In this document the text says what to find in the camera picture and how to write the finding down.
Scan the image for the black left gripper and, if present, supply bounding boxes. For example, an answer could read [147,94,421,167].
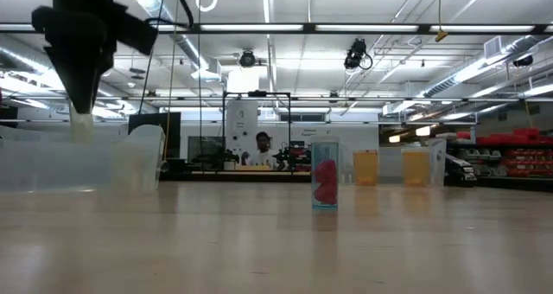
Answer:
[32,0,159,113]

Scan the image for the large orange pill bottle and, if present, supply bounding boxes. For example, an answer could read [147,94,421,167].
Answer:
[400,148,432,188]
[352,149,380,187]

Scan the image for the clear plastic bin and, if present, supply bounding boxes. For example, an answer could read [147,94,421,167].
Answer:
[0,124,168,194]

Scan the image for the white column panel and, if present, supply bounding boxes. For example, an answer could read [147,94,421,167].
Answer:
[225,99,259,165]

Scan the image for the black round ceiling fixture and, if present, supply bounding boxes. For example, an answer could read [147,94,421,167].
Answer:
[238,49,257,68]

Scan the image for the small dark potted plant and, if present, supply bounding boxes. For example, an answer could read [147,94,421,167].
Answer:
[220,149,239,172]

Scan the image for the person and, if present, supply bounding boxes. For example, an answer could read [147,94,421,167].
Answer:
[241,131,286,172]

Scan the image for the shelf with red bins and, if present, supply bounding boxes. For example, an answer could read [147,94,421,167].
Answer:
[447,127,553,187]

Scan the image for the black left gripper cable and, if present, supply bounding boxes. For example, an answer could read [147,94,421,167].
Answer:
[111,0,195,29]

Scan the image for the black overhead frame beam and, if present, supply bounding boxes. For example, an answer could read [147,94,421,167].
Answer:
[0,22,553,35]

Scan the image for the black overhead camera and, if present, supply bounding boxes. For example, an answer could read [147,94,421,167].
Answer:
[343,37,373,71]

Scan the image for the yellow hanging cord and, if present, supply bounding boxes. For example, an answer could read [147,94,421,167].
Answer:
[434,0,449,43]

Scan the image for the silver ventilation duct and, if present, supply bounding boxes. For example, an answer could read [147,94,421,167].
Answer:
[421,34,553,99]

